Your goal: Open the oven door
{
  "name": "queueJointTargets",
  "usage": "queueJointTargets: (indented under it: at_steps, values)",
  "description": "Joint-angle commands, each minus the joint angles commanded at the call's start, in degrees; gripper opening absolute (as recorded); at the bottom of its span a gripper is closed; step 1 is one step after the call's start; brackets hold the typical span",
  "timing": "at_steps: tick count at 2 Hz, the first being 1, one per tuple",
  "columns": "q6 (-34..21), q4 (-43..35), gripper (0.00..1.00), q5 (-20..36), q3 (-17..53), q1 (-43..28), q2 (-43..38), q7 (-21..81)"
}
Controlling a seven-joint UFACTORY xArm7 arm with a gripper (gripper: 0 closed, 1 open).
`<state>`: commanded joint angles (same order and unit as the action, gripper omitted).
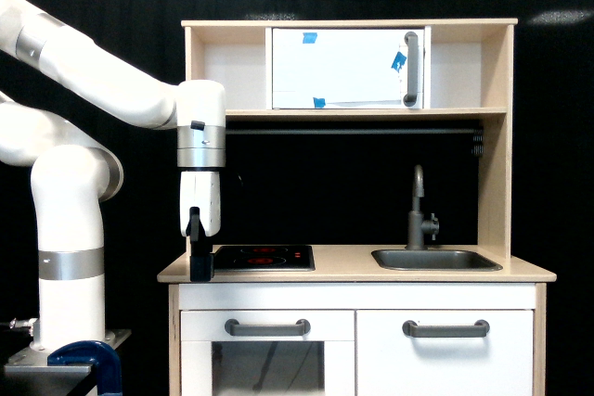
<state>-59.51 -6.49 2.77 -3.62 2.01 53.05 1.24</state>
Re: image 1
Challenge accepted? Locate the white cabinet door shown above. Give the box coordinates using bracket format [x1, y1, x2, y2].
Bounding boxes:
[356, 310, 533, 395]

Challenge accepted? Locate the blue tape piece right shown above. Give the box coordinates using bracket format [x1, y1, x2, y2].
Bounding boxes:
[391, 51, 407, 72]

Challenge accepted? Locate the black toy stove top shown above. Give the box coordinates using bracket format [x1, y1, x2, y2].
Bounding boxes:
[214, 245, 315, 272]

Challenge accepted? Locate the wooden toy kitchen frame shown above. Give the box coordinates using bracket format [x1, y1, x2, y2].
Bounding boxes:
[159, 19, 555, 395]

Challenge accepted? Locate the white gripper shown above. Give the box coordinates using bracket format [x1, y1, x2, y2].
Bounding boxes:
[179, 171, 221, 282]

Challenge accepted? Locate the silver cable connector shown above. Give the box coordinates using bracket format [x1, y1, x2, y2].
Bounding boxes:
[8, 318, 38, 336]

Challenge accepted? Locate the grey cabinet door handle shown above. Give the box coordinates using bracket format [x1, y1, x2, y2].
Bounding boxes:
[402, 320, 490, 339]

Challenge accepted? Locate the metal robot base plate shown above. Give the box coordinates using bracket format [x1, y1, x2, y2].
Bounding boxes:
[3, 328, 133, 396]

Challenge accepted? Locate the grey toy faucet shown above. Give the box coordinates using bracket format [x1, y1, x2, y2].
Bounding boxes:
[406, 165, 440, 250]

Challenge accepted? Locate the grey toy sink basin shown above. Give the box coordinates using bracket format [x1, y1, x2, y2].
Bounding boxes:
[371, 249, 502, 272]

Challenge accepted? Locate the blue tape piece top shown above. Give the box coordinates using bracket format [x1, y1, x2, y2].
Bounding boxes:
[303, 32, 317, 45]

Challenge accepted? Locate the grey oven door handle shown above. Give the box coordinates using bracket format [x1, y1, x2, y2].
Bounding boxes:
[225, 319, 311, 338]

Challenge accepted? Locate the blue tape piece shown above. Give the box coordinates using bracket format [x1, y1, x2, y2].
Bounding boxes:
[303, 32, 317, 45]
[391, 51, 407, 72]
[313, 97, 326, 109]

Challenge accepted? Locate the blue C-clamp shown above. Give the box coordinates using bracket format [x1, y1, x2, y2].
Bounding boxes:
[46, 340, 123, 396]

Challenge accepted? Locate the white microwave door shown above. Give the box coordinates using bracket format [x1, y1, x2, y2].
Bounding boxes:
[271, 27, 431, 109]

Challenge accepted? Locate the blue tape piece bottom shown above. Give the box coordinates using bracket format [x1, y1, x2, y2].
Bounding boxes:
[313, 97, 326, 109]

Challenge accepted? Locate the grey microwave door handle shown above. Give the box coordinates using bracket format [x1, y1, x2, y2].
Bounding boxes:
[403, 32, 420, 108]

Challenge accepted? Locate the white oven door with window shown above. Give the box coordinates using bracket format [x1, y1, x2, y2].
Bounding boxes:
[180, 310, 355, 395]

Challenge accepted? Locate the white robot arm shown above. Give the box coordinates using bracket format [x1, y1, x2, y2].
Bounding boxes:
[1, 0, 226, 352]

